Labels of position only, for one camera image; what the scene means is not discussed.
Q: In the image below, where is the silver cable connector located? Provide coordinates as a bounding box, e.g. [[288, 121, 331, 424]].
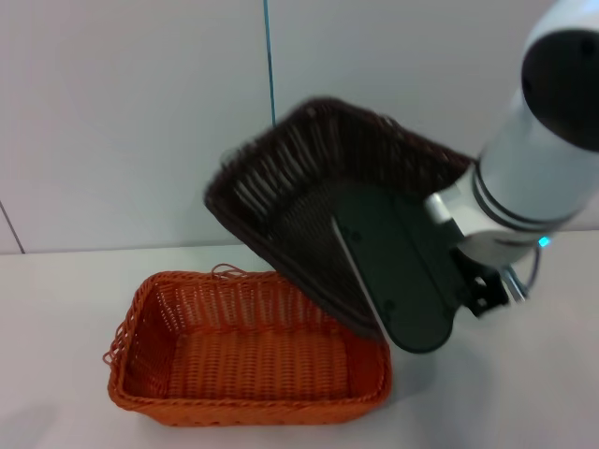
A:
[[502, 268, 529, 301]]

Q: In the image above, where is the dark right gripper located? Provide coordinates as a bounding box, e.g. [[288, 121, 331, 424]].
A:
[[329, 181, 465, 355]]

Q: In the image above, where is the orange woven plastic basket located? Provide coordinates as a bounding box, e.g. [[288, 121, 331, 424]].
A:
[[99, 262, 394, 428]]

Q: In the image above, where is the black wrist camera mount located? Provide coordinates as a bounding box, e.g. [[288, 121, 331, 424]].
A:
[[451, 250, 510, 320]]

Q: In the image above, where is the dark brown woven basket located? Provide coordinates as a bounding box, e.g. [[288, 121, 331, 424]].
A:
[[202, 95, 475, 340]]

